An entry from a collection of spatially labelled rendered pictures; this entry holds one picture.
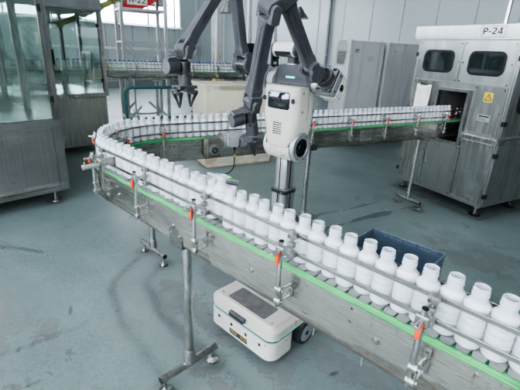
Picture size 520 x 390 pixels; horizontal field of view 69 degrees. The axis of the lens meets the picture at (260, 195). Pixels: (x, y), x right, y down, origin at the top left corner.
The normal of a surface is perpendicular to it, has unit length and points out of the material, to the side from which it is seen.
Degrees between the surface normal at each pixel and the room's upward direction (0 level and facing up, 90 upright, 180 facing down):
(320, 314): 90
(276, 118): 90
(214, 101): 90
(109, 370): 0
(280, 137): 90
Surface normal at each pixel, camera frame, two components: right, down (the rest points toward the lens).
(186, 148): 0.47, 0.33
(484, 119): -0.88, 0.13
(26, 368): 0.04, -0.93
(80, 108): 0.72, 0.28
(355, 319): -0.69, 0.23
